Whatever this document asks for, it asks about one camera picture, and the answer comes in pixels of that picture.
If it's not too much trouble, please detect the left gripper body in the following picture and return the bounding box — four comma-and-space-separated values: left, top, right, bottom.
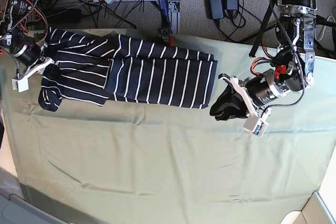
218, 73, 270, 121

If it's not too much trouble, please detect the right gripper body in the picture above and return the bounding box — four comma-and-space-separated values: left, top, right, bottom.
15, 41, 55, 80

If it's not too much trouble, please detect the navy white striped T-shirt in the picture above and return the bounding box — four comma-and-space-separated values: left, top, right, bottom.
38, 28, 217, 112

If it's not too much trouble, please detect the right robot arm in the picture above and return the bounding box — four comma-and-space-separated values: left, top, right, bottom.
1, 0, 54, 81

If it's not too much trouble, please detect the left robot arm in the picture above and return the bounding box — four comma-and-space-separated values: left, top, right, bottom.
209, 0, 317, 121

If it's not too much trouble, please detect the blue orange centre clamp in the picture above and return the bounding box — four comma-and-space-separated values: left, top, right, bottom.
158, 0, 173, 46

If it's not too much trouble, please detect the light green table cloth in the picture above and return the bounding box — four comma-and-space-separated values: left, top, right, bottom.
0, 28, 336, 224

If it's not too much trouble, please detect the grey plastic bin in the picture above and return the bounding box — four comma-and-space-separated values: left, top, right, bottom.
1, 169, 63, 224

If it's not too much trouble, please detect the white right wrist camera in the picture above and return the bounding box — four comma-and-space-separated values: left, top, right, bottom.
12, 77, 29, 92

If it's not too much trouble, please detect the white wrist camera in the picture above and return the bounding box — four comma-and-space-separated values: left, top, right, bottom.
12, 77, 29, 92
243, 117, 269, 137

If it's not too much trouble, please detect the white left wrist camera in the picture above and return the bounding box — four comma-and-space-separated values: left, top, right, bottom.
243, 117, 269, 137

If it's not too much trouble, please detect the black camera tripod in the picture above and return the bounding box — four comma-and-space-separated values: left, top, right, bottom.
239, 0, 335, 59

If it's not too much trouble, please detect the aluminium frame post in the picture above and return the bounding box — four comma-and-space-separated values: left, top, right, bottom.
167, 0, 181, 34

